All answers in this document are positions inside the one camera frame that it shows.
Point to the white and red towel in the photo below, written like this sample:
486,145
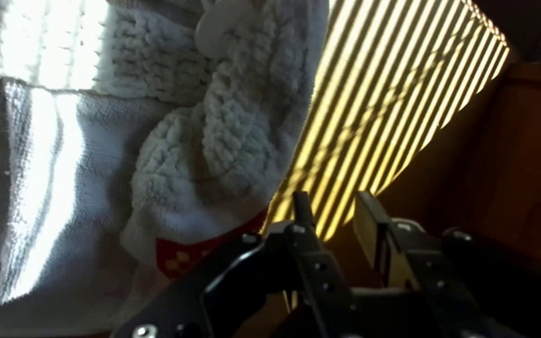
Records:
63,189

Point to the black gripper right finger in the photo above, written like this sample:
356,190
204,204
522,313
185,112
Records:
445,282

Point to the wooden desk with hutch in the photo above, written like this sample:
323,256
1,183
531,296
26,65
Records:
520,157

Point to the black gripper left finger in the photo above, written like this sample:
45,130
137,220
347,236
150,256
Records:
300,275

